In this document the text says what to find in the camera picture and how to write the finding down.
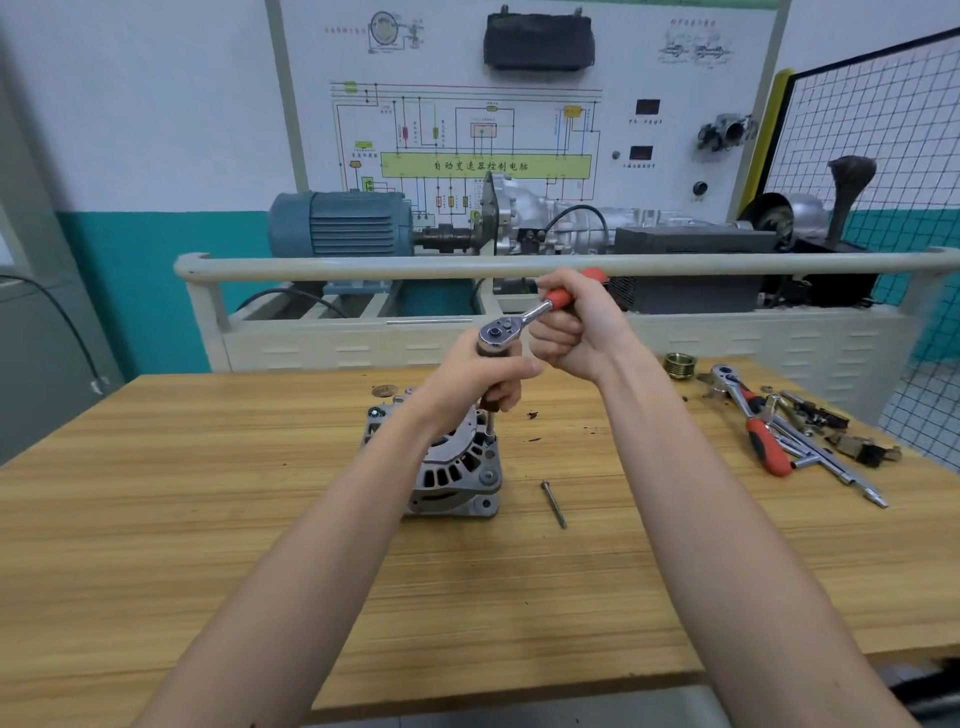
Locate black alternator regulator part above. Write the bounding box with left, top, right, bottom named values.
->
left=780, top=390, right=852, bottom=432

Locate yellow post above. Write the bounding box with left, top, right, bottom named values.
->
left=737, top=68, right=795, bottom=217

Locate black metal control box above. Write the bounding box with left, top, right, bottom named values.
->
left=606, top=226, right=779, bottom=315

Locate short chrome extension bar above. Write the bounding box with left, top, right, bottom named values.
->
left=772, top=435, right=825, bottom=471

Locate silver gearbox assembly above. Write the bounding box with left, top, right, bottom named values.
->
left=480, top=171, right=755, bottom=257

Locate black gear shift lever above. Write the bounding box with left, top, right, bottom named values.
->
left=823, top=155, right=879, bottom=250

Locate white wiring diagram training board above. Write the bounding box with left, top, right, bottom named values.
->
left=264, top=0, right=792, bottom=226

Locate red-handled ratchet wrench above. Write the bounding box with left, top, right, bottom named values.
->
left=477, top=267, right=609, bottom=357

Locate grey metal cabinet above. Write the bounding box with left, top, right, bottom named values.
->
left=0, top=71, right=126, bottom=468

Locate red-black handled ratchet wrench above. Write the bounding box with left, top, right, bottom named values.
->
left=709, top=363, right=796, bottom=479

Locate black wire mesh panel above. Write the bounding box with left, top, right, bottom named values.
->
left=756, top=27, right=960, bottom=475

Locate long chrome extension bar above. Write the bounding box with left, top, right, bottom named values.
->
left=765, top=414, right=891, bottom=510

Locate blue electric motor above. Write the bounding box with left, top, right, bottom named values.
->
left=267, top=189, right=416, bottom=261

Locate person's right hand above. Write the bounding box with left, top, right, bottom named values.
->
left=528, top=267, right=640, bottom=386

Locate person's right forearm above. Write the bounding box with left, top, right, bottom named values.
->
left=598, top=343, right=921, bottom=728

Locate long steel bolt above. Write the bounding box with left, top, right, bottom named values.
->
left=540, top=480, right=569, bottom=531

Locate steel socket extension bar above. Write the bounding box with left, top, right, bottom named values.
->
left=480, top=352, right=501, bottom=442

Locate brown brush holder part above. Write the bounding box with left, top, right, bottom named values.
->
left=825, top=432, right=903, bottom=470

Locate white metal stand frame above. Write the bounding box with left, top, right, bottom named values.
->
left=173, top=246, right=960, bottom=429

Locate person's left forearm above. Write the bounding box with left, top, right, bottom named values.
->
left=133, top=391, right=481, bottom=728

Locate silver car alternator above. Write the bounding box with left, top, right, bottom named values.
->
left=360, top=387, right=504, bottom=519

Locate person's left hand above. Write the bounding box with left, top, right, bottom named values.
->
left=414, top=330, right=546, bottom=438

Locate black cable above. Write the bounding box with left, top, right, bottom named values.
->
left=0, top=273, right=108, bottom=396

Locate black instrument cluster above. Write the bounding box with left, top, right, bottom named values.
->
left=483, top=5, right=597, bottom=73

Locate metal throttle body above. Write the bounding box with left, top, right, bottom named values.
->
left=696, top=113, right=757, bottom=156

